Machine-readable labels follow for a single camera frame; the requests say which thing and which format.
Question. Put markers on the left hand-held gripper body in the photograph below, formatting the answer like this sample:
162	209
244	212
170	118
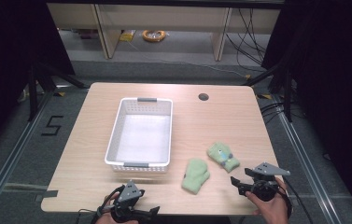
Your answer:
128	193

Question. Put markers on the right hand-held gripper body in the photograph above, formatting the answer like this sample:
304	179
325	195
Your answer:
270	170

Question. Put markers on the green mitten with animal print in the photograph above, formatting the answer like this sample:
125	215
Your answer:
223	157

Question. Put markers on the plain green mitten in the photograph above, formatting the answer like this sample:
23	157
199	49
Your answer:
195	175

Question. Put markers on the white plastic basket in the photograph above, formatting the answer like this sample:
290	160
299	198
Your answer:
142	137

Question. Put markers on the person's left hand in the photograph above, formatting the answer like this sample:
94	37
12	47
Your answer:
109	203

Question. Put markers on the person's right hand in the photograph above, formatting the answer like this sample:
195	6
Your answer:
273	210

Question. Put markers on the yellow black hazard tape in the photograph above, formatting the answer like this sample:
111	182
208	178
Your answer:
264	96
59	94

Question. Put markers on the black metal stand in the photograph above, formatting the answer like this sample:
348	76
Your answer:
33	93
287	93

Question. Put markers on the grey tape strip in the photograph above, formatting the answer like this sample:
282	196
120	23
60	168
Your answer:
46	195

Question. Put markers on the dark round table grommet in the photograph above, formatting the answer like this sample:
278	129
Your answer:
203	96

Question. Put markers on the black curtain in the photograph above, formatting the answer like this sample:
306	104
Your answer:
5	62
335	77

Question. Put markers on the yellow packet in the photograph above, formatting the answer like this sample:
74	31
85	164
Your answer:
127	35

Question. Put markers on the aluminium floor rail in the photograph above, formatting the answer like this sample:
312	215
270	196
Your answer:
11	155
307	168

